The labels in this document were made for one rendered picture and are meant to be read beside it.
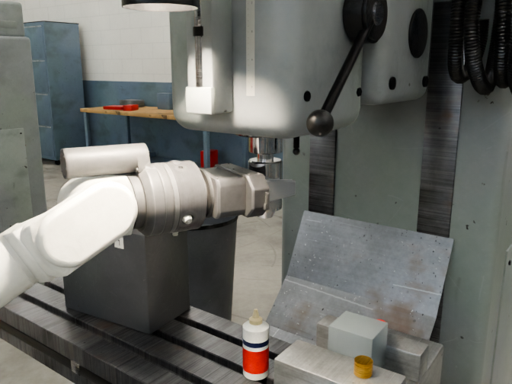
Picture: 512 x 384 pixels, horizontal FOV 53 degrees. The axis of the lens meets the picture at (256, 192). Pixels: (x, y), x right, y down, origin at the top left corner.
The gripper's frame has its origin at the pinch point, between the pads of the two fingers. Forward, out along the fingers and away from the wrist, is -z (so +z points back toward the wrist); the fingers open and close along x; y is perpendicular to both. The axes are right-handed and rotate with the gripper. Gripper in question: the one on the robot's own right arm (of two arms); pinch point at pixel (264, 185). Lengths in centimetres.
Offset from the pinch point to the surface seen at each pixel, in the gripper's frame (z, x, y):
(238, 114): 7.5, -5.8, -10.5
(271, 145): 0.5, -2.3, -6.0
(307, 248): -26.2, 24.0, 21.4
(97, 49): -166, 718, -41
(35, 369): 13, 180, 124
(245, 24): 7.2, -6.8, -20.5
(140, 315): 10.9, 23.5, 27.3
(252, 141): 2.4, -0.5, -6.4
